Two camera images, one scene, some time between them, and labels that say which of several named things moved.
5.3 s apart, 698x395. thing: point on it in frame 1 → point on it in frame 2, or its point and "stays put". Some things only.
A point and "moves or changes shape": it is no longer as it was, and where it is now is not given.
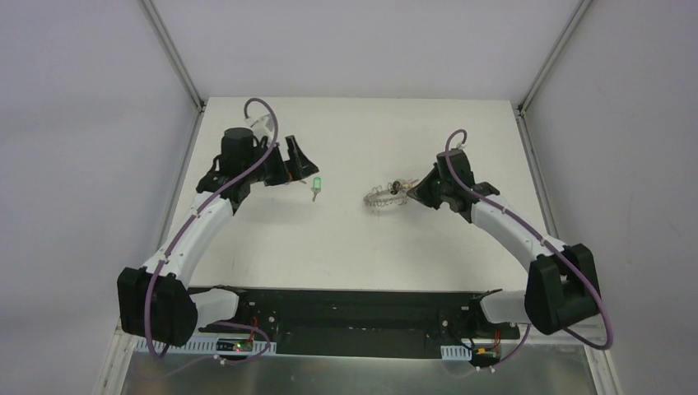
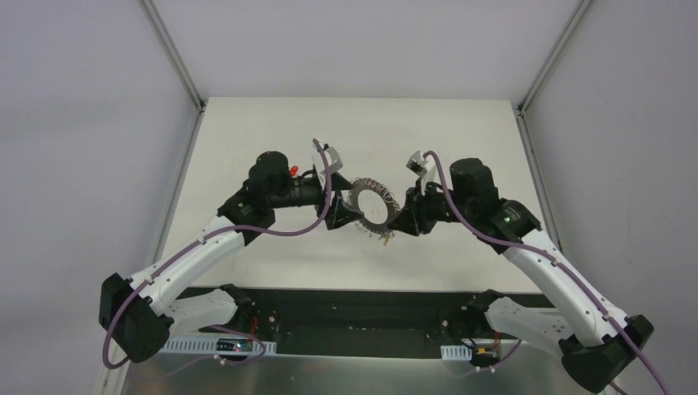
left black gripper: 285,165 → 328,206
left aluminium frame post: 174,53 stays put
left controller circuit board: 234,345 stays put
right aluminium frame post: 551,57 stays put
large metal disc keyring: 396,192 moves or changes shape
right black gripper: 432,187 → 416,208
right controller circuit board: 485,356 stays put
